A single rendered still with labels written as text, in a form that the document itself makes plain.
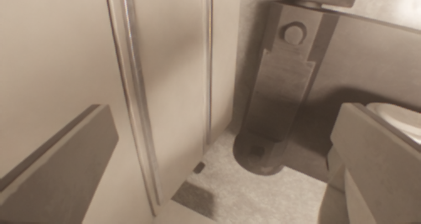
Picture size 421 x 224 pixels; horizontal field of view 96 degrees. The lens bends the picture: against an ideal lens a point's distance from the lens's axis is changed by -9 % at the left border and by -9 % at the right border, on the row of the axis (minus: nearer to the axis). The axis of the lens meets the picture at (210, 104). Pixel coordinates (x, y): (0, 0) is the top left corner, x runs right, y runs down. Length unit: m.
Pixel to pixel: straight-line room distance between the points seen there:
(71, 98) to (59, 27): 0.06
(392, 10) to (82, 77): 0.70
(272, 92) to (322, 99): 0.12
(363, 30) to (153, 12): 0.42
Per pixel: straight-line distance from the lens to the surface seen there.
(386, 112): 0.47
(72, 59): 0.21
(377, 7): 0.71
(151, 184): 0.36
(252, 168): 0.72
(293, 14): 0.49
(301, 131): 0.63
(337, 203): 0.44
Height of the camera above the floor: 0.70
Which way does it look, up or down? 51 degrees down
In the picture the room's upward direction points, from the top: 134 degrees counter-clockwise
